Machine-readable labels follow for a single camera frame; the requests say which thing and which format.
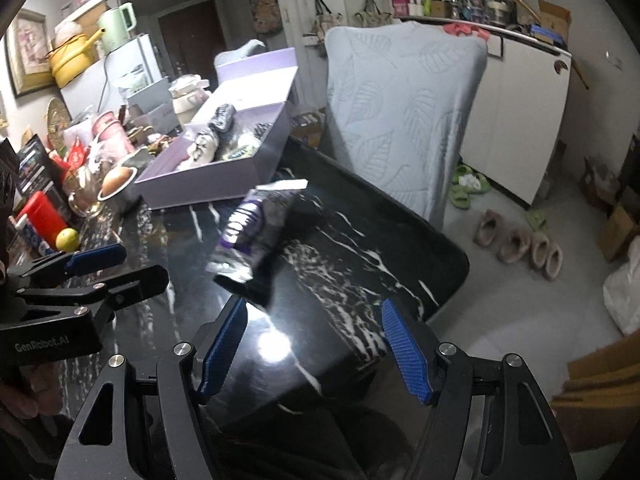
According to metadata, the purple gift box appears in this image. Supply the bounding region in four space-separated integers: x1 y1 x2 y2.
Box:
134 47 298 211

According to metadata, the woven plate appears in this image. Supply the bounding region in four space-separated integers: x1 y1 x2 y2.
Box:
46 97 71 151

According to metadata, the glass goblet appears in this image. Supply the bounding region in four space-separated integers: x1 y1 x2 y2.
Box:
67 165 103 218

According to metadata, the open cardboard box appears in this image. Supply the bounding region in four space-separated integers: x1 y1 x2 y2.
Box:
535 0 572 36

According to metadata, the red cloth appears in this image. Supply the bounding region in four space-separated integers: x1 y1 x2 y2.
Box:
442 22 491 41

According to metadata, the brown egg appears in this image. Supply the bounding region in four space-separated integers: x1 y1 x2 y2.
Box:
102 167 132 195

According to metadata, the white plastic bag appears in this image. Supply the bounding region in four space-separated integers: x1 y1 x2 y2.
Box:
602 255 640 336

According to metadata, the row of bottles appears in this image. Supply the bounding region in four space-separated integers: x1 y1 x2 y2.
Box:
392 0 521 26

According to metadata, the dark snack bag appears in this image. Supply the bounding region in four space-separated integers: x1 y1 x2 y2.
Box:
15 135 53 196

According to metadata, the dark wooden door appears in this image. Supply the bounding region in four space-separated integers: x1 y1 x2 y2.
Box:
157 0 221 78

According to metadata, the light tote bag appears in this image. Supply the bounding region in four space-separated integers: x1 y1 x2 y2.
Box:
357 0 393 28
312 0 341 36

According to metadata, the framed picture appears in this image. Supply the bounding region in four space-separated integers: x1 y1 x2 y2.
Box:
5 9 53 99

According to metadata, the flat cardboard pile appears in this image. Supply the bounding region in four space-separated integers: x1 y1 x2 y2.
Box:
550 340 640 456

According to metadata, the red canister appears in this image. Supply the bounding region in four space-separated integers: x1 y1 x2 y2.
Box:
20 191 68 241

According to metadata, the person's left hand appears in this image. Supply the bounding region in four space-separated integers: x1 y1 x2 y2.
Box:
0 360 71 441

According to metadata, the white cabinet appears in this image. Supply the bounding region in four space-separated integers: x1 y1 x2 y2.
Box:
400 17 572 211

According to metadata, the chair with light blue cover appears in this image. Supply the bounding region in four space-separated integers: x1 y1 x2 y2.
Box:
320 22 488 231
215 39 267 68

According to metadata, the yellow enamel pot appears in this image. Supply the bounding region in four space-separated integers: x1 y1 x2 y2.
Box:
45 30 106 88

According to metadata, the metal bowl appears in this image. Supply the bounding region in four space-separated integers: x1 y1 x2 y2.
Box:
96 166 139 202

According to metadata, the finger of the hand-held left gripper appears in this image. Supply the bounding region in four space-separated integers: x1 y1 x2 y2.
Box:
7 242 128 286
15 265 171 326

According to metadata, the white ceramic jar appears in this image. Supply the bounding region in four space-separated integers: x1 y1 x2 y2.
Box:
169 76 211 126

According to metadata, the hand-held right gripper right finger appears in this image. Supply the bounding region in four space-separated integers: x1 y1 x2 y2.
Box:
381 298 576 480

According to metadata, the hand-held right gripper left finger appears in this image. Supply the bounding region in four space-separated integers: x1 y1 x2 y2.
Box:
52 295 249 480

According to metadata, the white blue tube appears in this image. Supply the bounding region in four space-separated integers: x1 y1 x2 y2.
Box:
17 215 56 256

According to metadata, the white open box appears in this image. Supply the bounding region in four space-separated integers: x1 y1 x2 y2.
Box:
125 77 178 128

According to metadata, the brown tote bag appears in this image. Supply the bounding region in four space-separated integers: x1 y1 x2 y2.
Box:
252 0 281 36

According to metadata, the white fridge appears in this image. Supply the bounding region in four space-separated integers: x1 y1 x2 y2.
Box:
60 34 161 121

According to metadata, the yellow lemon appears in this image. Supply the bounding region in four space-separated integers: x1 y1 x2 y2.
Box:
55 228 81 252

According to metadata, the red snack packet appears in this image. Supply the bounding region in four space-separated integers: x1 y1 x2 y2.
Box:
65 140 88 171

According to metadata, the light green kettle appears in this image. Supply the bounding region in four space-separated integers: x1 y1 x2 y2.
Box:
96 2 137 53

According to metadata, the lace-edged clear snack packet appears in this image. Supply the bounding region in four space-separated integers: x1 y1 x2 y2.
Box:
186 127 221 168

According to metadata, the pink cup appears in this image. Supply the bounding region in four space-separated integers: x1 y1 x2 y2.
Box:
92 111 136 156

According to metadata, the purple snack packet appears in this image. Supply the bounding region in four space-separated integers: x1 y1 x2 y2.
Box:
207 179 311 283

